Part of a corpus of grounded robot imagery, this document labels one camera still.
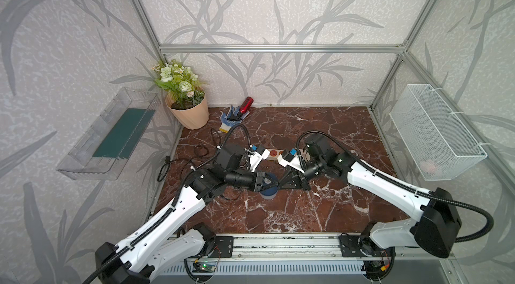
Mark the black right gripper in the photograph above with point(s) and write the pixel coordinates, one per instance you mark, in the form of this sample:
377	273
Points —
296	178

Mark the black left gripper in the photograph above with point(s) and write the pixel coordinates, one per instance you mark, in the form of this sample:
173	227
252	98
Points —
256	180

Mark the blue cordless meat grinder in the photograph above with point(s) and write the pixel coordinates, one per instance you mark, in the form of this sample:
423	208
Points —
270	187

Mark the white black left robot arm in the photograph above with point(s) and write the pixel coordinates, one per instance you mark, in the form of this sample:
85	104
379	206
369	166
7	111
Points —
198	189

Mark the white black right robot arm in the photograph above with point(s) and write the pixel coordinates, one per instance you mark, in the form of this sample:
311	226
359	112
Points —
433	222

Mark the beige power strip red sockets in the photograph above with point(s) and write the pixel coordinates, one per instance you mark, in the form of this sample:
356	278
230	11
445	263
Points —
273	154

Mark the blue white work glove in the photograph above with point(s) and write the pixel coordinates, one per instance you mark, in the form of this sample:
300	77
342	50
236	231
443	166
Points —
226	125

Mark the potted white flower plant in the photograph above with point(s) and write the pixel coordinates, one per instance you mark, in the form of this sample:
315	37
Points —
185	96

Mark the pink object in basket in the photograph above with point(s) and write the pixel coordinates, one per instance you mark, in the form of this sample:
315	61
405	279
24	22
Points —
429	167

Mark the green mat on shelf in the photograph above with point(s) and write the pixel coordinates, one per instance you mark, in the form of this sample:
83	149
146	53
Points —
123	138

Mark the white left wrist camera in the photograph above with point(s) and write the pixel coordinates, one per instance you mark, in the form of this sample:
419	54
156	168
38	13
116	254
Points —
256	154

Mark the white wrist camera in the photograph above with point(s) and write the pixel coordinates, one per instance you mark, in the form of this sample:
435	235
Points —
256	154
291	159

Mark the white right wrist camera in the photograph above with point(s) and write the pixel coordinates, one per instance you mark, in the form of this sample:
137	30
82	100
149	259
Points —
291	159

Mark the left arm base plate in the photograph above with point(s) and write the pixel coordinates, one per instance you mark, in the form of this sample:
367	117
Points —
219	246

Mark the aluminium front rail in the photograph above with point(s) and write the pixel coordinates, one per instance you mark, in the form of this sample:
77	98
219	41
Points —
251	247

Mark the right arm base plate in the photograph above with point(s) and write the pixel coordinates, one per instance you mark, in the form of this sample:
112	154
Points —
352	245

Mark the white wire mesh basket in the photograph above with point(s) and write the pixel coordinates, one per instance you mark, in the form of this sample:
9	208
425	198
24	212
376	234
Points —
431	130

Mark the clear acrylic wall shelf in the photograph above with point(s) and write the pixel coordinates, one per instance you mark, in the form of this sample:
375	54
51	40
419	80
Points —
79	163

